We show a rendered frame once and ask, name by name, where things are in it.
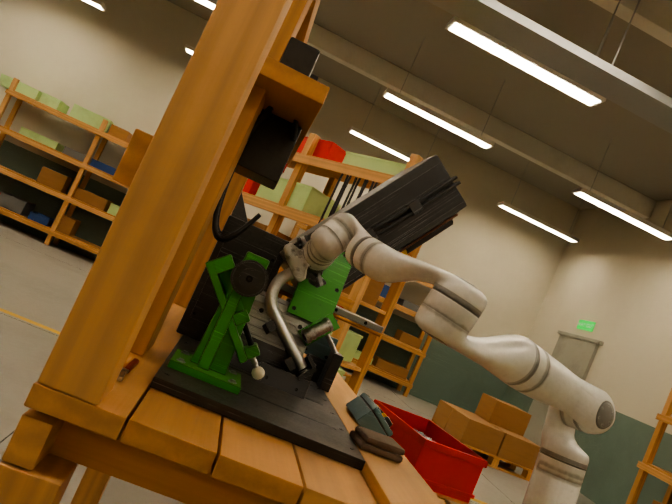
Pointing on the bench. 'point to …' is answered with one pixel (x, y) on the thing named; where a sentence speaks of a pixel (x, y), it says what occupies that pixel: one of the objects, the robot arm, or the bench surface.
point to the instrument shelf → (291, 95)
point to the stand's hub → (249, 278)
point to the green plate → (326, 299)
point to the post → (173, 199)
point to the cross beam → (132, 157)
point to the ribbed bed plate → (269, 320)
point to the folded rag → (377, 443)
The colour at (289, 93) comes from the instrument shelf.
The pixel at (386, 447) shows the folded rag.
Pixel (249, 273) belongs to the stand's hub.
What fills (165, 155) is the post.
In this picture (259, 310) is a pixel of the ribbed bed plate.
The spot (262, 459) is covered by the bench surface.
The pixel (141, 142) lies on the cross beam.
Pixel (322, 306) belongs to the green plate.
